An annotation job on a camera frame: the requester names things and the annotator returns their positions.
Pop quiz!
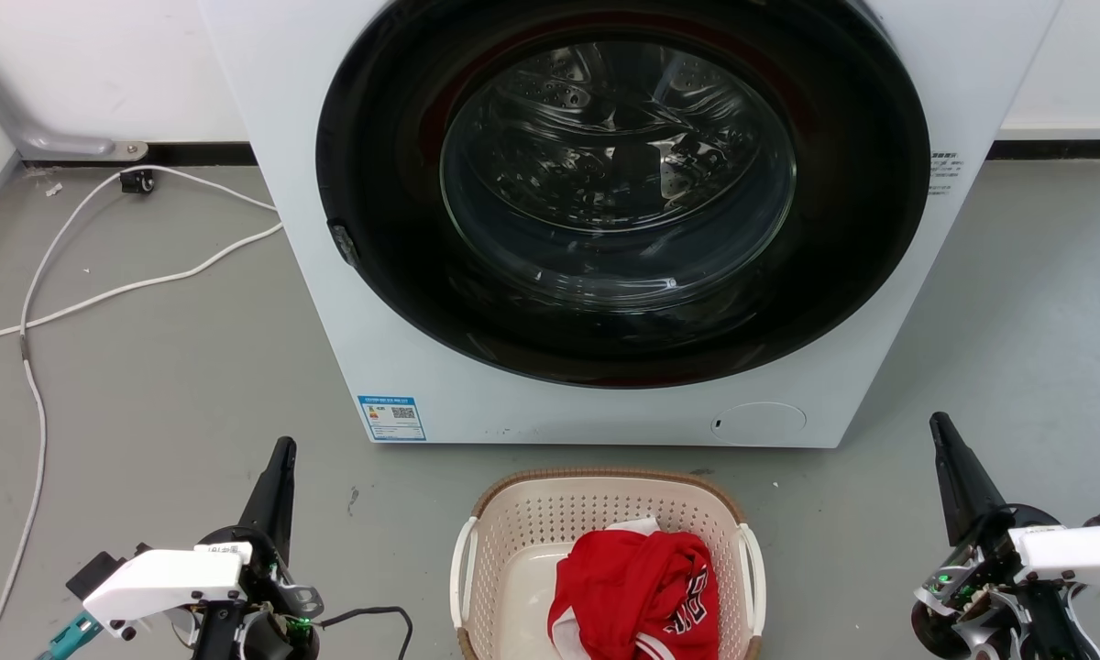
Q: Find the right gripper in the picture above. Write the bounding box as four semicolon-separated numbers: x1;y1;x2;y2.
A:
910;412;1064;660

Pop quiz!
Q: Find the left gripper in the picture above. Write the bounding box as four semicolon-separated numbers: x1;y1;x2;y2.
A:
189;436;325;660

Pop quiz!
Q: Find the beige plastic laundry basket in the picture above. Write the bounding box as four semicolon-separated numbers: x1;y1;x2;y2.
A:
449;467;768;660

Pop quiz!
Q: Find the blue energy label sticker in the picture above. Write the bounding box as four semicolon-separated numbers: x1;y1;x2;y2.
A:
357;394;427;444

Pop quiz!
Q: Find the white front-load washing machine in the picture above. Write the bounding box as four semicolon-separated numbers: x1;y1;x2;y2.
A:
199;0;1063;450

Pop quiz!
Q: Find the round white filter cover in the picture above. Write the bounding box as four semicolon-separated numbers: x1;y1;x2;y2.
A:
709;401;808;447

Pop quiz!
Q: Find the black round washer door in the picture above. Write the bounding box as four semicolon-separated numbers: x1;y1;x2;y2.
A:
315;0;932;390

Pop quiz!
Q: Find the small printed text label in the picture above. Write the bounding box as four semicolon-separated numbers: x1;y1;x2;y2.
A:
928;151;965;197

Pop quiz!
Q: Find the red sports jersey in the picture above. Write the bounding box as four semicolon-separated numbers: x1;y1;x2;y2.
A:
546;526;722;660

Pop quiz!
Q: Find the thin black left gripper cable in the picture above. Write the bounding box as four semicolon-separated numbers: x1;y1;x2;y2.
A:
315;605;415;660

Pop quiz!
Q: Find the teal cable connector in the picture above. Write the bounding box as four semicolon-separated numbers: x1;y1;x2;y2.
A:
35;611;104;660

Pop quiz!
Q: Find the white power cable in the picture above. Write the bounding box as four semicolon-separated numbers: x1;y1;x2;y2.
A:
0;221;284;351

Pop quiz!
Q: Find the long white floor cable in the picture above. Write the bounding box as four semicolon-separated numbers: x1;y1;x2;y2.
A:
0;165;135;660

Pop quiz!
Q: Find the dark washer door handle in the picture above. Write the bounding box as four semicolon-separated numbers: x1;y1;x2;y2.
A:
329;220;361;269

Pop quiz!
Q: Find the short white cable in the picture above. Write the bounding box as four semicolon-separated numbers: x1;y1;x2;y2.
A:
147;166;281;214

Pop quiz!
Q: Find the grey wall pipe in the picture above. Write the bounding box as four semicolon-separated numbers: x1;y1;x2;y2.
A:
0;31;149;163

